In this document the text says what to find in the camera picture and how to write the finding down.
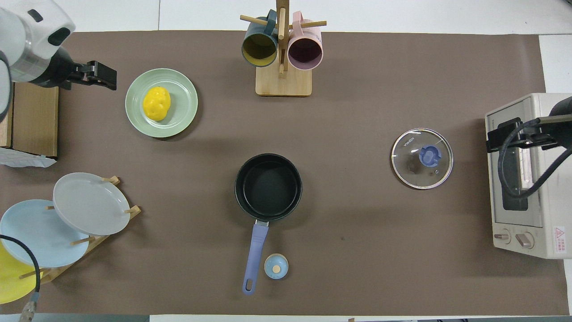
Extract wood and wire shelf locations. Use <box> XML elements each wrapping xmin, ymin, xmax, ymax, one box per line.
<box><xmin>0</xmin><ymin>82</ymin><xmax>60</xmax><ymax>159</ymax></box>

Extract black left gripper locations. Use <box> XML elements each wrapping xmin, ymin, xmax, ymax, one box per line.
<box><xmin>67</xmin><ymin>60</ymin><xmax>118</xmax><ymax>91</ymax></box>

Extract black pot with blue handle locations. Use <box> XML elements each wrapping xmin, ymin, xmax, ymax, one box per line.
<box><xmin>234</xmin><ymin>153</ymin><xmax>303</xmax><ymax>296</ymax></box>

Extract beige toaster oven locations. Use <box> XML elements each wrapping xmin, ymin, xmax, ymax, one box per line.
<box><xmin>485</xmin><ymin>93</ymin><xmax>572</xmax><ymax>260</ymax></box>

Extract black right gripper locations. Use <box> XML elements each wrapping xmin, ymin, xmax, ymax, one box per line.
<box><xmin>486</xmin><ymin>114</ymin><xmax>572</xmax><ymax>153</ymax></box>

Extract wooden mug rack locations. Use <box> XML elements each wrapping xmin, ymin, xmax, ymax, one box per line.
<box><xmin>240</xmin><ymin>0</ymin><xmax>327</xmax><ymax>97</ymax></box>

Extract green plate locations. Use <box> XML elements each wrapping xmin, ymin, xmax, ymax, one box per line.
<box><xmin>125</xmin><ymin>68</ymin><xmax>198</xmax><ymax>138</ymax></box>

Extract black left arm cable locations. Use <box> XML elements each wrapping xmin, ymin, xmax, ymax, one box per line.
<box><xmin>0</xmin><ymin>235</ymin><xmax>42</xmax><ymax>322</ymax></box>

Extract yellow plate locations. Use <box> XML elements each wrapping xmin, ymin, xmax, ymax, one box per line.
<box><xmin>0</xmin><ymin>241</ymin><xmax>44</xmax><ymax>305</ymax></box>

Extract yellow potato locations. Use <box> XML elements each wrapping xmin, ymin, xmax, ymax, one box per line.
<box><xmin>143</xmin><ymin>86</ymin><xmax>171</xmax><ymax>122</ymax></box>

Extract dark blue mug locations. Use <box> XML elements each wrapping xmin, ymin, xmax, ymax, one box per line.
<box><xmin>241</xmin><ymin>10</ymin><xmax>279</xmax><ymax>68</ymax></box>

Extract wooden plate rack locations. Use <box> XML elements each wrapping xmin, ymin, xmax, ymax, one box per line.
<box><xmin>19</xmin><ymin>176</ymin><xmax>142</xmax><ymax>286</ymax></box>

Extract pink mug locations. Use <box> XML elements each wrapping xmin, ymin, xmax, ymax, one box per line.
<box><xmin>287</xmin><ymin>11</ymin><xmax>324</xmax><ymax>71</ymax></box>

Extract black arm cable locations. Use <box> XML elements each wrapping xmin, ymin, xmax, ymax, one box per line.
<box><xmin>497</xmin><ymin>117</ymin><xmax>572</xmax><ymax>198</ymax></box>
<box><xmin>0</xmin><ymin>235</ymin><xmax>42</xmax><ymax>322</ymax></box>

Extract glass lid with blue knob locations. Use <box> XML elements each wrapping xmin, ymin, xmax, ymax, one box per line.
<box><xmin>391</xmin><ymin>128</ymin><xmax>454</xmax><ymax>190</ymax></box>

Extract light blue plate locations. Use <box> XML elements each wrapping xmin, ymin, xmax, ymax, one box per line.
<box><xmin>0</xmin><ymin>199</ymin><xmax>90</xmax><ymax>268</ymax></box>

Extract brown table mat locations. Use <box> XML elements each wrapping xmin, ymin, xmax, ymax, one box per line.
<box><xmin>0</xmin><ymin>30</ymin><xmax>569</xmax><ymax>316</ymax></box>

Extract crumpled white cloth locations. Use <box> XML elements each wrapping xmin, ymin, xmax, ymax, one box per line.
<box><xmin>0</xmin><ymin>148</ymin><xmax>57</xmax><ymax>169</ymax></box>

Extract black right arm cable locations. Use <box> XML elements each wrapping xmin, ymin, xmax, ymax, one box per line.
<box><xmin>497</xmin><ymin>117</ymin><xmax>572</xmax><ymax>198</ymax></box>

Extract grey plate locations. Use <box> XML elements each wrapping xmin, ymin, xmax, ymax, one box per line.
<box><xmin>53</xmin><ymin>172</ymin><xmax>131</xmax><ymax>236</ymax></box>

